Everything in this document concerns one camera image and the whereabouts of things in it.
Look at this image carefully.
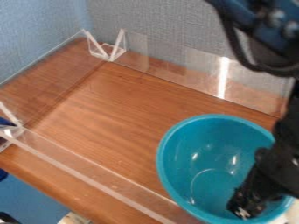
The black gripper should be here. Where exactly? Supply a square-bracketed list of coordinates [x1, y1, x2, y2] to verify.
[226, 95, 299, 221]

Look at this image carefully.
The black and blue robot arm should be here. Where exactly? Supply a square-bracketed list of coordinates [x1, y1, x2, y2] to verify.
[206, 0, 299, 219]

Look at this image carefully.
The white and orange toy mushroom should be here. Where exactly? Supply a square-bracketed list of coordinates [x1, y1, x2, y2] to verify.
[282, 200, 299, 224]

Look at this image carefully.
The blue plastic bowl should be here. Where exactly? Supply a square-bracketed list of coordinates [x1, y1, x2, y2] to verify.
[156, 114, 295, 224]

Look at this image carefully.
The clear acrylic back barrier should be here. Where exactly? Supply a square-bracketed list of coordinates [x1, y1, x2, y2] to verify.
[84, 30, 294, 116]

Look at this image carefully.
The clear acrylic barrier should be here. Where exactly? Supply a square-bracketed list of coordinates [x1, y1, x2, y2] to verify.
[0, 28, 99, 88]
[84, 30, 294, 116]
[0, 101, 203, 224]

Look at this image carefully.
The clear acrylic left barrier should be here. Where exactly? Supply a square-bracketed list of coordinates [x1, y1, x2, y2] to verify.
[0, 28, 99, 88]

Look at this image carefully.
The clear acrylic front barrier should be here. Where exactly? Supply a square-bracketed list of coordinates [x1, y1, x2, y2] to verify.
[0, 101, 203, 224]

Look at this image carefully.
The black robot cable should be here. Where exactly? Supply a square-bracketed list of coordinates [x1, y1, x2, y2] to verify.
[218, 11, 299, 78]

